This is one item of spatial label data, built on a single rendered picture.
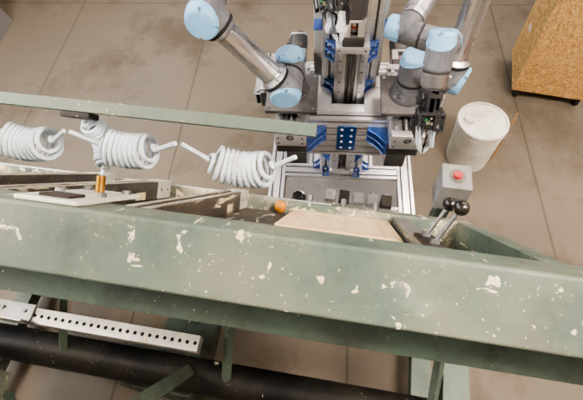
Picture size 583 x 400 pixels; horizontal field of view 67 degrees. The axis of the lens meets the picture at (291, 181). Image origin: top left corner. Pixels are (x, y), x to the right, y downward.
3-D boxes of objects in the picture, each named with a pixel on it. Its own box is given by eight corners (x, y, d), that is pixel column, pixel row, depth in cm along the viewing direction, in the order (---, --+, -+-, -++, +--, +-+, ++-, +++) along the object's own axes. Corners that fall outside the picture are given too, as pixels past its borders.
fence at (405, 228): (405, 228, 173) (407, 218, 173) (472, 295, 79) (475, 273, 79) (392, 226, 174) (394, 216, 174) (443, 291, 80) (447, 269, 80)
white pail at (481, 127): (488, 139, 302) (514, 90, 262) (495, 175, 286) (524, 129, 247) (440, 137, 305) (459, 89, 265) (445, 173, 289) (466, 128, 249)
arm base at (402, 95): (388, 81, 194) (391, 63, 185) (423, 81, 193) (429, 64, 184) (389, 107, 186) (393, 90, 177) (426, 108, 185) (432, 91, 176)
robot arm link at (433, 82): (420, 67, 125) (449, 68, 124) (417, 83, 127) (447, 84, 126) (424, 75, 118) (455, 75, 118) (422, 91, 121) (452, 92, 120)
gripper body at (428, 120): (415, 133, 125) (422, 92, 119) (412, 121, 133) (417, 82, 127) (443, 134, 125) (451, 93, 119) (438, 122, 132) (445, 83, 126)
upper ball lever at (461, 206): (436, 250, 107) (471, 206, 105) (439, 252, 103) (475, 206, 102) (423, 240, 107) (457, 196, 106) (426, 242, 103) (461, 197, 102)
